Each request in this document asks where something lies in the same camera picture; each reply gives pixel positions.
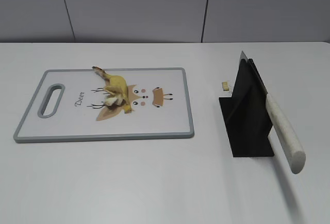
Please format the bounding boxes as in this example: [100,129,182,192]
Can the white handled kitchen knife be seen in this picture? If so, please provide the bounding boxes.
[240,51,306,174]

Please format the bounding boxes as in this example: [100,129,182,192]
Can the small yellow banana piece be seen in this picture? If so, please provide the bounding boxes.
[123,104,132,114]

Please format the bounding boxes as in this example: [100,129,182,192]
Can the yellow banana with stem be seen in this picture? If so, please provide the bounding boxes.
[92,66,130,107]

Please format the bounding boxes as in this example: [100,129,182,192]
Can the small banana slice on table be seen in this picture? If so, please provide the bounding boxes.
[222,81,230,91]

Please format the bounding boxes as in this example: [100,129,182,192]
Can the white deer cutting board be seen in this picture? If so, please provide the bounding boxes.
[13,67,194,143]

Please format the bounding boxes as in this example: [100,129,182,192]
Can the black knife stand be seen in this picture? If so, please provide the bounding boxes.
[219,59,274,158]

